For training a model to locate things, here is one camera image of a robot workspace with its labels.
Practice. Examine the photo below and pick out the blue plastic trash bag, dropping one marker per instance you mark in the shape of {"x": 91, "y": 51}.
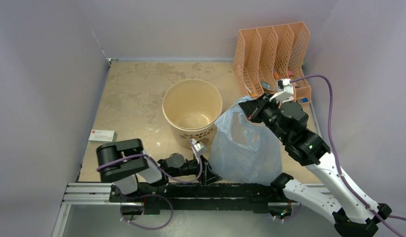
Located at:
{"x": 244, "y": 152}

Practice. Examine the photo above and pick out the orange file organizer rack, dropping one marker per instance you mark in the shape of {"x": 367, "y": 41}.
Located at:
{"x": 261, "y": 51}

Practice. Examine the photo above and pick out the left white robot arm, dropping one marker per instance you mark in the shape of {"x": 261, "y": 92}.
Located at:
{"x": 122, "y": 162}

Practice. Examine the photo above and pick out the aluminium frame rail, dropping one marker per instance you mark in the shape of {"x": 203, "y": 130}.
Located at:
{"x": 86, "y": 212}

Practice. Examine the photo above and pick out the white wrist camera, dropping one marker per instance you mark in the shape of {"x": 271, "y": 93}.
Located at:
{"x": 285, "y": 93}
{"x": 197, "y": 147}

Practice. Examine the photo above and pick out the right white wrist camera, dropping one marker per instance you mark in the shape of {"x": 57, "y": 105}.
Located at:
{"x": 285, "y": 93}

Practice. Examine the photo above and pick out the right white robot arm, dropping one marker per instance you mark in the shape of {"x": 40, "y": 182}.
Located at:
{"x": 351, "y": 211}

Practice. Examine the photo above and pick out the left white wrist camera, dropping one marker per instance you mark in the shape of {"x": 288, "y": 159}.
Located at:
{"x": 197, "y": 147}

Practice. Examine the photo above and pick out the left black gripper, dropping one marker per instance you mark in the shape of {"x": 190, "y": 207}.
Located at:
{"x": 208, "y": 175}

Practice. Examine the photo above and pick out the beige paper trash bin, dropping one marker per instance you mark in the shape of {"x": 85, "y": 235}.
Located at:
{"x": 191, "y": 107}

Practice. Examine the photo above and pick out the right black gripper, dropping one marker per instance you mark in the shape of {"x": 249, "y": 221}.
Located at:
{"x": 251, "y": 107}

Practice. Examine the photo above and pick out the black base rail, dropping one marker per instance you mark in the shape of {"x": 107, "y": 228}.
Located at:
{"x": 215, "y": 197}

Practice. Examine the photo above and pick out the white red small box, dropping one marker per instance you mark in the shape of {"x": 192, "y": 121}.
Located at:
{"x": 102, "y": 135}

